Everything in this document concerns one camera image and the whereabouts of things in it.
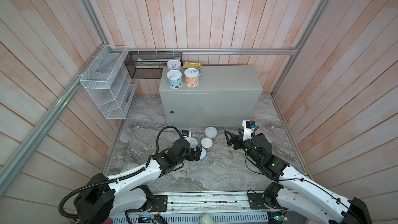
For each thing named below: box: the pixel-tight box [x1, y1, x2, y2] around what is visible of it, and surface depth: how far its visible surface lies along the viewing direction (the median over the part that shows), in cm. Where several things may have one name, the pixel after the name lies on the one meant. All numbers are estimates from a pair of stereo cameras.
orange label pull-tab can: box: [183, 67, 200, 88], surface depth 76 cm
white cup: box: [199, 213, 216, 224], surface depth 65 cm
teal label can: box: [166, 69, 183, 90], surface depth 75 cm
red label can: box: [187, 137, 198, 152], surface depth 90 cm
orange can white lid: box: [204, 126, 218, 143], surface depth 92 cm
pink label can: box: [166, 59, 182, 71], surface depth 81 cm
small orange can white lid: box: [200, 136, 213, 149], surface depth 89 cm
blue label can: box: [200, 147, 207, 160], surface depth 86 cm
